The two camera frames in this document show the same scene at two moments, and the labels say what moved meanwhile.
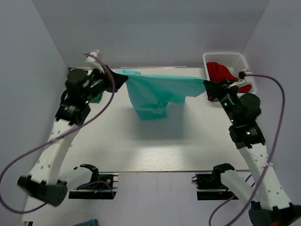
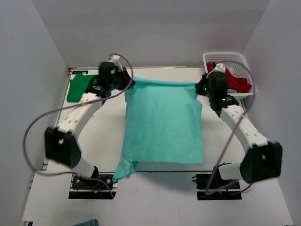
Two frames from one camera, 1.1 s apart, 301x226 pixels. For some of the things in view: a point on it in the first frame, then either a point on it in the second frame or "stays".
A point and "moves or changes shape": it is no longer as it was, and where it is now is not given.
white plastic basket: (235, 61) stays
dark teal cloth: (92, 222) stays
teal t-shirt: (150, 94) moves or changes shape
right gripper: (215, 90) to (199, 85)
